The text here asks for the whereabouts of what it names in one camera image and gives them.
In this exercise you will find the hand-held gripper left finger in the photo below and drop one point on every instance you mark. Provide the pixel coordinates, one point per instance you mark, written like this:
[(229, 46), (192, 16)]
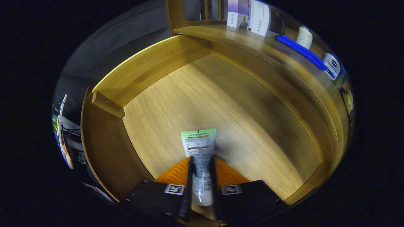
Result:
[(188, 201)]

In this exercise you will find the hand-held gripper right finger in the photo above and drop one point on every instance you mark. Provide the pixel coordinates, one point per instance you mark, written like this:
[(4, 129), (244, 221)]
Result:
[(215, 205)]

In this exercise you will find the white green cream tube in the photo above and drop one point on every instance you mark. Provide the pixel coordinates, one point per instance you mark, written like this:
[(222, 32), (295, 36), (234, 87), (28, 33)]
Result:
[(199, 145)]

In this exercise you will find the brown wooden drawer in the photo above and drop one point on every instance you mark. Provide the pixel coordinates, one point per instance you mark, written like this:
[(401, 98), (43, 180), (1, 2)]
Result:
[(221, 104)]

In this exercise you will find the wooden countertop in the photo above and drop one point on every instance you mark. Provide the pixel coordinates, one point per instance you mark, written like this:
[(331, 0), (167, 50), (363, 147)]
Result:
[(268, 53)]

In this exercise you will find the brown wooden cabinet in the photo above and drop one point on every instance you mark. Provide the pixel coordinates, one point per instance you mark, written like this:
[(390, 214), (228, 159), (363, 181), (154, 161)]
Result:
[(175, 12)]

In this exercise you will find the yellow lidded teacup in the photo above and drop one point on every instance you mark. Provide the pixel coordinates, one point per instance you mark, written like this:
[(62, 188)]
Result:
[(348, 101)]

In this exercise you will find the blue folded cloth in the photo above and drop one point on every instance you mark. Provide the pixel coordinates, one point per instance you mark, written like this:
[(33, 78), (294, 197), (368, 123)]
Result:
[(300, 50)]

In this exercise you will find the teal slim bottle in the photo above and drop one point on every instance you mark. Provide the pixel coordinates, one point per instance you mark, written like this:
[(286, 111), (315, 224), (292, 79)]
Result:
[(341, 80)]

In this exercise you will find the white bottle blue cap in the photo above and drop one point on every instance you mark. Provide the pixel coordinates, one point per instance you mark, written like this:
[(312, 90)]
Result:
[(331, 65)]

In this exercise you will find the white pump bottle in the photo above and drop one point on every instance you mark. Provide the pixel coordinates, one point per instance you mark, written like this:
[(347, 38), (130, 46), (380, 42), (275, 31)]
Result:
[(304, 37)]

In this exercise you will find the thick white book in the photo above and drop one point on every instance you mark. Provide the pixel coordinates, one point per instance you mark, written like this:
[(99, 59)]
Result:
[(260, 19)]

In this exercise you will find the purple book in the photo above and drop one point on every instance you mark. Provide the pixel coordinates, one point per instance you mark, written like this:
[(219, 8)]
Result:
[(236, 14)]

